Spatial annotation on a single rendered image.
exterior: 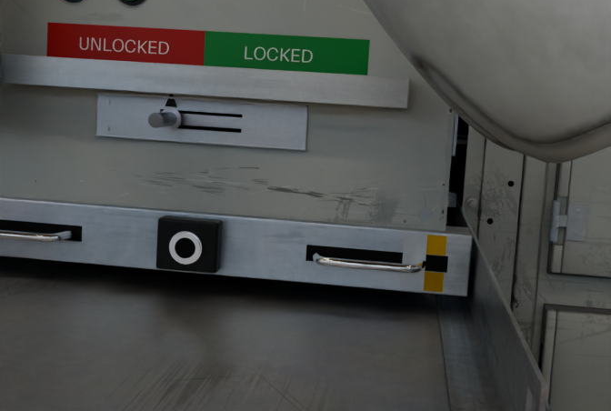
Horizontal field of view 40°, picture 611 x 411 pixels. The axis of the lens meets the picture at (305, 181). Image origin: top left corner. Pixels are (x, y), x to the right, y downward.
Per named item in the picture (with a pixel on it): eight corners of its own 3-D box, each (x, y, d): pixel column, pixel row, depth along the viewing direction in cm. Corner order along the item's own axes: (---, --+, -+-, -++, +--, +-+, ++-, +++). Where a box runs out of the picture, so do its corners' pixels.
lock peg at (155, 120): (165, 133, 78) (167, 90, 78) (143, 131, 78) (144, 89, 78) (184, 130, 84) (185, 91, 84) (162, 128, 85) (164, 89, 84)
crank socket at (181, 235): (214, 275, 81) (216, 223, 80) (153, 270, 81) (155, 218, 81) (220, 269, 83) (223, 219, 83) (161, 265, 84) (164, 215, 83)
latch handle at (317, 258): (426, 275, 77) (426, 266, 77) (307, 265, 78) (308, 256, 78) (425, 264, 82) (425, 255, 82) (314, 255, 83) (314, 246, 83)
